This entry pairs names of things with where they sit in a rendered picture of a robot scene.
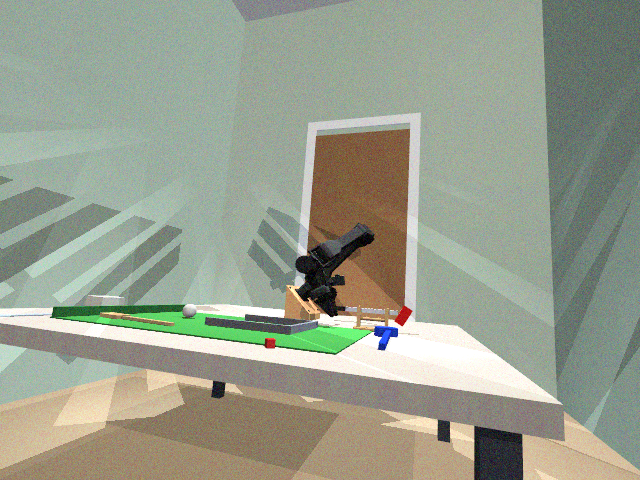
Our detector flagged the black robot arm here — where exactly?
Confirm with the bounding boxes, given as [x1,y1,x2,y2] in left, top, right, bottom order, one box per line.
[294,223,375,301]

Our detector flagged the white golf ball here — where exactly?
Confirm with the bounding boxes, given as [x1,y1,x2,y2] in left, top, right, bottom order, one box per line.
[182,304,197,318]

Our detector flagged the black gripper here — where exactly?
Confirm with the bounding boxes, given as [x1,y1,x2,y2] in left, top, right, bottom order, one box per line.
[308,271,338,318]

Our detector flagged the white block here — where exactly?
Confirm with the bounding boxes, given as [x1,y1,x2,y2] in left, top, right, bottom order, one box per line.
[85,295,125,306]

